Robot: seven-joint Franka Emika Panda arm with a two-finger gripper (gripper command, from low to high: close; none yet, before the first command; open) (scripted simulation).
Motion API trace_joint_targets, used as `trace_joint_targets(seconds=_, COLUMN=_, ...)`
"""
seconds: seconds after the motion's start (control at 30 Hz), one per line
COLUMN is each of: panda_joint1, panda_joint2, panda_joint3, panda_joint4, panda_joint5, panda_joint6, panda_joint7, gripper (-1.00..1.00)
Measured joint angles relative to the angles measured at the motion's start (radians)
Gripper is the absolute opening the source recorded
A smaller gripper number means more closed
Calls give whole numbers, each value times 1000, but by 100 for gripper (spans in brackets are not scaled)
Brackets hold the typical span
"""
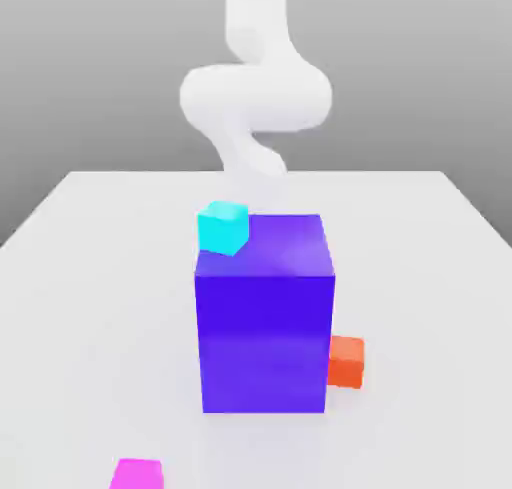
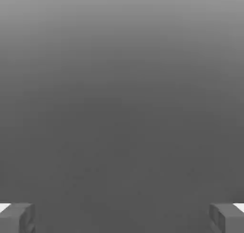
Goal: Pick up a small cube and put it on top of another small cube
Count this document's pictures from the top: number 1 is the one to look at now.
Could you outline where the small cyan cube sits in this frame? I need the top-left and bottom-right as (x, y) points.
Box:
(196, 200), (250, 257)

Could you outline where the small orange cube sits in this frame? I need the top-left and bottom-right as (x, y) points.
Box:
(326, 334), (366, 391)

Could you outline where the small magenta cube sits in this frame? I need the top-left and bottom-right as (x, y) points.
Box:
(108, 457), (165, 489)

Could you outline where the large purple box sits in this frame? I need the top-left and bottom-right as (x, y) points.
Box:
(193, 213), (336, 415)

